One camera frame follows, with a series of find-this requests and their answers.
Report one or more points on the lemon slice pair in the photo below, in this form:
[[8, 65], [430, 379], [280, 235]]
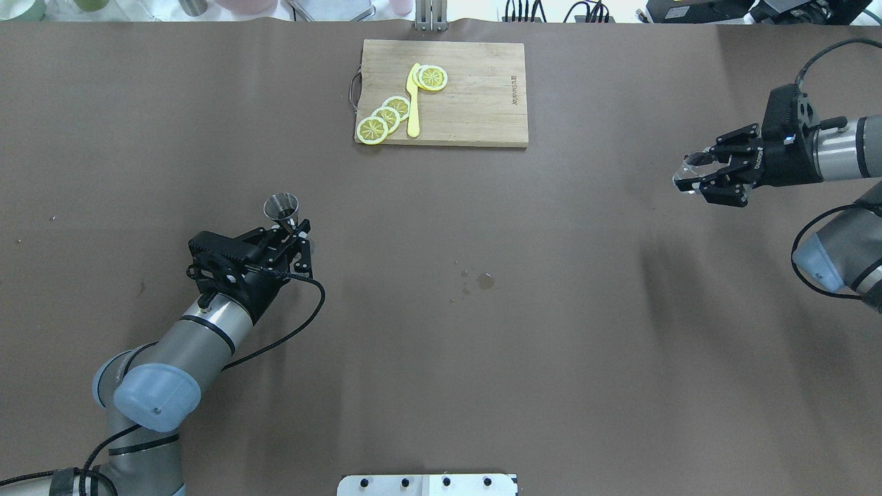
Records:
[[433, 78], [415, 76]]

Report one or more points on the lemon slice pair bottom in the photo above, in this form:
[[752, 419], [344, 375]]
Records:
[[415, 76]]

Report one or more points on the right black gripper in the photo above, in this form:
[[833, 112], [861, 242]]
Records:
[[783, 162]]

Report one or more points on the steel jigger measuring cup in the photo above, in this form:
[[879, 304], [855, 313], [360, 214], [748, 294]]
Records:
[[283, 209]]

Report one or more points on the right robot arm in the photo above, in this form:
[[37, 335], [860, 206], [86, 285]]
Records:
[[837, 253]]

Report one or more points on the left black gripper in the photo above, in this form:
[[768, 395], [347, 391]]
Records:
[[264, 290]]

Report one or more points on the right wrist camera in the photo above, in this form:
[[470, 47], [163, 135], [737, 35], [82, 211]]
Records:
[[790, 117]]

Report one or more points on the yellow plastic knife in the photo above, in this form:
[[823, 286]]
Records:
[[413, 121]]

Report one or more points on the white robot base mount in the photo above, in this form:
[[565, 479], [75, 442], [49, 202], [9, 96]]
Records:
[[430, 484]]

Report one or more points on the lemon slice middle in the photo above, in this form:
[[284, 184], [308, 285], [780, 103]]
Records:
[[390, 117]]

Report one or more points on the pink bowl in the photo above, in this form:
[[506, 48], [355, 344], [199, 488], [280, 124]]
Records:
[[247, 7]]

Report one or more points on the clear glass pitcher cup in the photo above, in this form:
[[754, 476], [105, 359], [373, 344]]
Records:
[[694, 168]]

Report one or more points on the lemon slice pair top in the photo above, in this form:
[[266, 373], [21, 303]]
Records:
[[433, 78]]

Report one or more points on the aluminium frame post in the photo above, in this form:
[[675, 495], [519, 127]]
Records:
[[431, 15]]

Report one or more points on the lemon slice inner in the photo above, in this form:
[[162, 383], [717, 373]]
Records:
[[399, 103]]

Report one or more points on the bamboo cutting board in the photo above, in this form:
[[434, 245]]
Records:
[[483, 105]]

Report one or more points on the kitchen scale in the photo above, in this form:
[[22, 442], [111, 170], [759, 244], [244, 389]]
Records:
[[332, 11]]

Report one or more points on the pink plastic cup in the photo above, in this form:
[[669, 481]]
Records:
[[401, 8]]

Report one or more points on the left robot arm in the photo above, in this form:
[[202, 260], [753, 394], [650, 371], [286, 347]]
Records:
[[148, 391]]

